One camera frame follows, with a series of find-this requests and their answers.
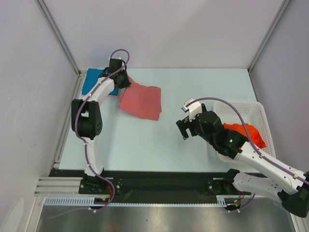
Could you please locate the salmon pink t shirt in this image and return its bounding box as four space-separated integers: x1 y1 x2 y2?
119 77 162 121

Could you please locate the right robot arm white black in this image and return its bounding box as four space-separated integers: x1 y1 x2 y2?
176 109 309 218

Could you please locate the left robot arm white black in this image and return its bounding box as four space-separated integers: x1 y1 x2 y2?
71 58 131 193

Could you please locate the folded blue t shirt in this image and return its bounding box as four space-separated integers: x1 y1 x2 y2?
82 68 108 95

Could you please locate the white plastic basket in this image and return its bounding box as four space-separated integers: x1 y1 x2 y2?
207 101 276 173

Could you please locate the orange t shirt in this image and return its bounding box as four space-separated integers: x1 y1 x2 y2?
224 123 267 148

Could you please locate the white round object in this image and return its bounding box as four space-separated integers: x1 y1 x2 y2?
0 198 24 232

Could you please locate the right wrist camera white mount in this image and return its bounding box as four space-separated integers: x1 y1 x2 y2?
182 98 202 122

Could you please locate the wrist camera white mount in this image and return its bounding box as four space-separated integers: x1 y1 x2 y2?
182 98 202 122
109 57 122 60

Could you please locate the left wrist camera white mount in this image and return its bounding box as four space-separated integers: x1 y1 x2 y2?
109 57 122 60

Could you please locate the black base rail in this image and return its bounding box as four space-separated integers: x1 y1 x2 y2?
49 169 250 204

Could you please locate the white cable duct strip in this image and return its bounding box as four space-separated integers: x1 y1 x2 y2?
43 194 256 208

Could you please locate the left aluminium frame post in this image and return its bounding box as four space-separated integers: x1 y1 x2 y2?
35 0 81 76

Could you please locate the aluminium frame post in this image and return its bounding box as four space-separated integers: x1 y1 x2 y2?
247 0 292 74
35 0 81 76

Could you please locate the front aluminium frame rail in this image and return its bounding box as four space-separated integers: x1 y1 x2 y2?
34 177 82 196

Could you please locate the right aluminium frame post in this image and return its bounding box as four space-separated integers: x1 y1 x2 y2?
247 0 292 74

